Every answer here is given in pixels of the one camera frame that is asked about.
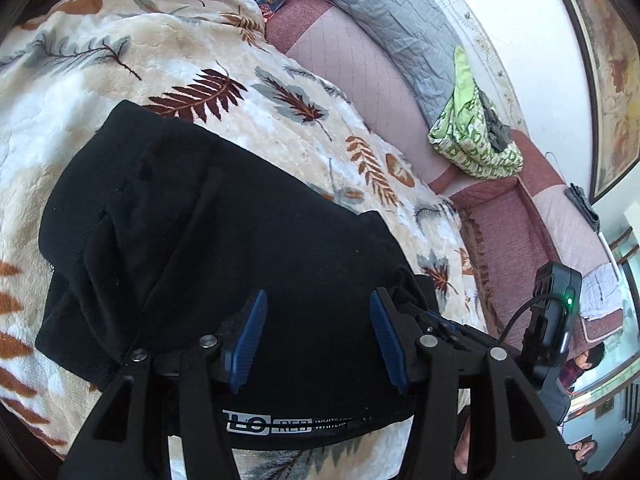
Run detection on framed wall painting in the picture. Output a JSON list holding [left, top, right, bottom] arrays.
[[562, 0, 639, 203]]

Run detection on grey quilted blanket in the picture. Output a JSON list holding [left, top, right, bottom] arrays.
[[326, 0, 462, 125]]

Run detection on green patterned folded quilt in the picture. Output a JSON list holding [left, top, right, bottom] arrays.
[[427, 47, 524, 180]]

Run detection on black pants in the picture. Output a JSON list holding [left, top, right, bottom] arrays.
[[36, 101, 436, 450]]

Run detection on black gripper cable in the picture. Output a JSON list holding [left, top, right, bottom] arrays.
[[497, 292, 566, 344]]

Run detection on dark grey cloth on quilt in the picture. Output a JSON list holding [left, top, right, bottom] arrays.
[[478, 90, 512, 153]]

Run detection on leaf pattern fleece blanket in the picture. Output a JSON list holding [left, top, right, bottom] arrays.
[[1, 0, 486, 472]]

